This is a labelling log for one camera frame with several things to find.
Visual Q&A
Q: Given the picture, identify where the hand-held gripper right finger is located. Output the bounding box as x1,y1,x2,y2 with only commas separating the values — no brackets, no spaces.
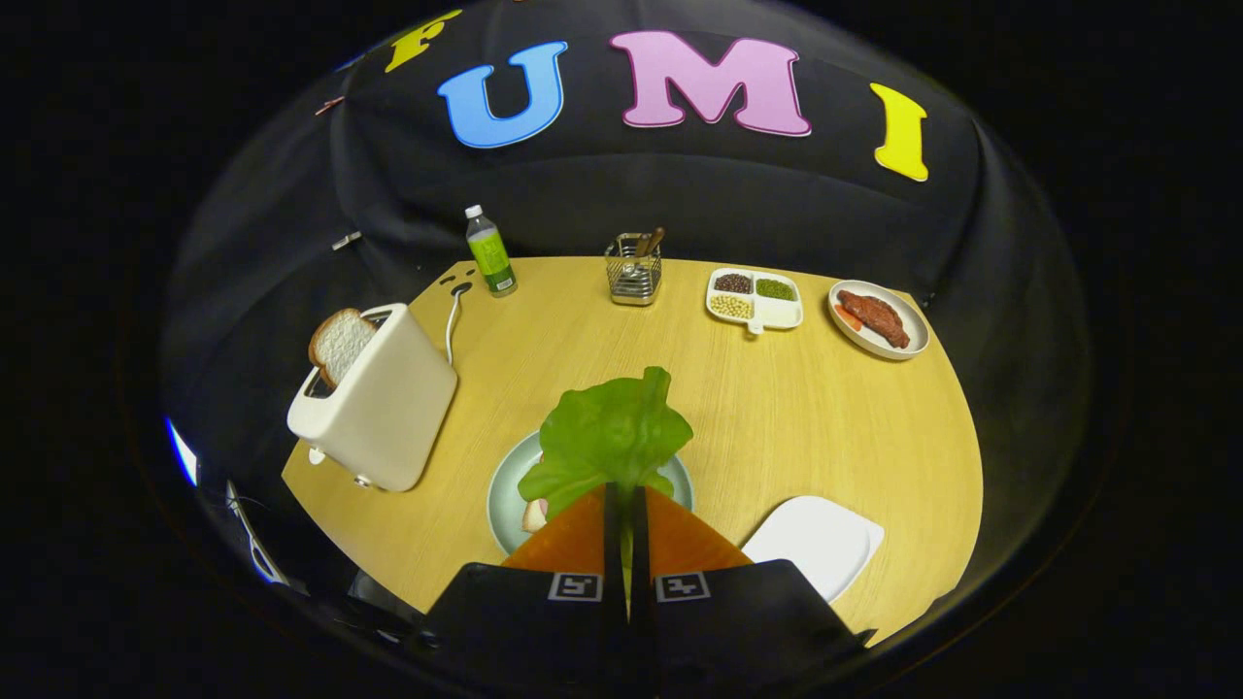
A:
631,485,872,699

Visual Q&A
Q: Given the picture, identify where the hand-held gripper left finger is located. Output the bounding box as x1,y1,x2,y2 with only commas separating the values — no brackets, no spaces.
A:
422,483,630,699

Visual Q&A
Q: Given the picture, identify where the green lettuce leaf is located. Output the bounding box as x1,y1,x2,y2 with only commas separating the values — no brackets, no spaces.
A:
517,366,695,622

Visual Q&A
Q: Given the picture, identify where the toasted bread slice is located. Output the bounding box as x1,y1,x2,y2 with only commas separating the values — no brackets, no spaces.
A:
308,308,380,391

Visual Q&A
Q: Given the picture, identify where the pale green round plate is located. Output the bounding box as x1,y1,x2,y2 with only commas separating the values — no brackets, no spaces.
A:
486,430,696,556

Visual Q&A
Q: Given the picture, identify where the square white plate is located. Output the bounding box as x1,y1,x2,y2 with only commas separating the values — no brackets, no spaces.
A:
741,495,887,605

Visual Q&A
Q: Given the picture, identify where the white toaster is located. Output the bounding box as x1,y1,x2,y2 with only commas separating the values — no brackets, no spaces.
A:
286,303,459,493

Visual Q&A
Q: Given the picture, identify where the white compartment dish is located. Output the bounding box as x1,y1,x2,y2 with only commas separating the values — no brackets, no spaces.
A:
705,267,805,336

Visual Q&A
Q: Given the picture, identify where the green label drink bottle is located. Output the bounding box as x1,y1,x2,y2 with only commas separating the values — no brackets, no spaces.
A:
463,204,519,298

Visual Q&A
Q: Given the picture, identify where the brown meat piece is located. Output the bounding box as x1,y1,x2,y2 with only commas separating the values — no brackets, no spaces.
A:
838,289,912,350

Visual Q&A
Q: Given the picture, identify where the black backdrop cloth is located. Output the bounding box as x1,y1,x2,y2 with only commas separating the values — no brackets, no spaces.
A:
160,0,1093,583

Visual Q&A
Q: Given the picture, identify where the round white plate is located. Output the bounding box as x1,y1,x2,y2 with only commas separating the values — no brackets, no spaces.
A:
827,280,931,362

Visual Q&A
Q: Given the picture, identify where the metal wire utensil holder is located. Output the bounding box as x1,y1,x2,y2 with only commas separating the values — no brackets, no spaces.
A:
604,232,664,308

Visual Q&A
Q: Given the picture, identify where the white toaster cable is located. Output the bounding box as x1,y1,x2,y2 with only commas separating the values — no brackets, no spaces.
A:
445,282,474,368

